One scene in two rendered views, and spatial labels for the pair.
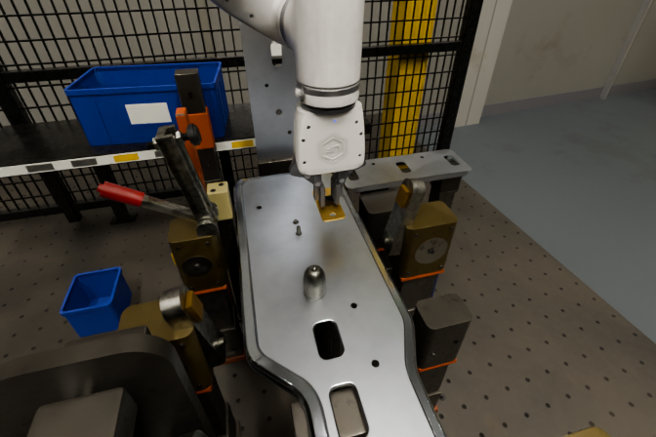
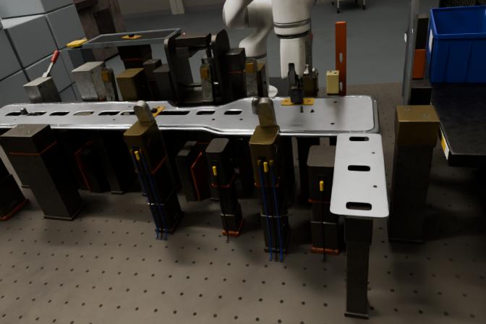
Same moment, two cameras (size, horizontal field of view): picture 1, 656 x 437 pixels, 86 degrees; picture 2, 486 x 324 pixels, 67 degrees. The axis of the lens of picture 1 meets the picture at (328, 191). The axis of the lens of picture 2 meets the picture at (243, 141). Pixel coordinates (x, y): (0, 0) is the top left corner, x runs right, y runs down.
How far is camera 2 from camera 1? 1.15 m
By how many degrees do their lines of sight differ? 96
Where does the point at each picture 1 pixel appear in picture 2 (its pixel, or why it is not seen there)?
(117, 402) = (202, 36)
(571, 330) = not seen: outside the picture
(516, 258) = not seen: outside the picture
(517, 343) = (223, 312)
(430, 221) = (257, 133)
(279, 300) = not seen: hidden behind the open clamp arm
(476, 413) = (208, 252)
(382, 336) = (221, 123)
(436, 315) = (217, 142)
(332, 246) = (282, 119)
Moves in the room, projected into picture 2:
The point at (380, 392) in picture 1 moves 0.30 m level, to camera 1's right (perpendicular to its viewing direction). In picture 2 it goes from (203, 118) to (131, 176)
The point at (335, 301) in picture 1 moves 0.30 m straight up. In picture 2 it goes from (247, 116) to (231, 6)
